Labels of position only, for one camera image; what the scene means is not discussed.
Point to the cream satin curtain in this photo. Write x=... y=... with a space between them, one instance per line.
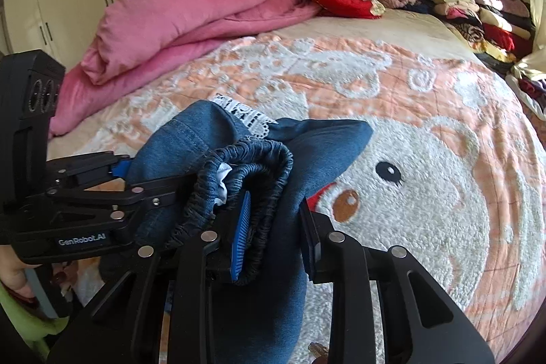
x=535 y=61

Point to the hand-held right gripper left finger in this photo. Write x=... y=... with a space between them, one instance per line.
x=239 y=236

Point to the floral fabric laundry basket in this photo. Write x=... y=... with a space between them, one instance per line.
x=527 y=103

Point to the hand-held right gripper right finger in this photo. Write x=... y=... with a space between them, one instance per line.
x=309 y=240

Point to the person's left hand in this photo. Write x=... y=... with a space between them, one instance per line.
x=13 y=270

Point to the peach printed blanket white bear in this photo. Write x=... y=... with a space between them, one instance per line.
x=426 y=197

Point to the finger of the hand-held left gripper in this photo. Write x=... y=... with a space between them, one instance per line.
x=85 y=170
x=106 y=200

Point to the pile of folded clothes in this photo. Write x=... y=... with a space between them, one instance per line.
x=469 y=14

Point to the dark purple clothes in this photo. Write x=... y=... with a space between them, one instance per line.
x=534 y=87

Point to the person's green garment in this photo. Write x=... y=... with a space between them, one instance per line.
x=17 y=317

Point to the pink quilt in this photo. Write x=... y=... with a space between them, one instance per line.
x=170 y=27

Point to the blue denim pants lace trim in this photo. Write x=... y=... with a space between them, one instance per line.
x=264 y=313

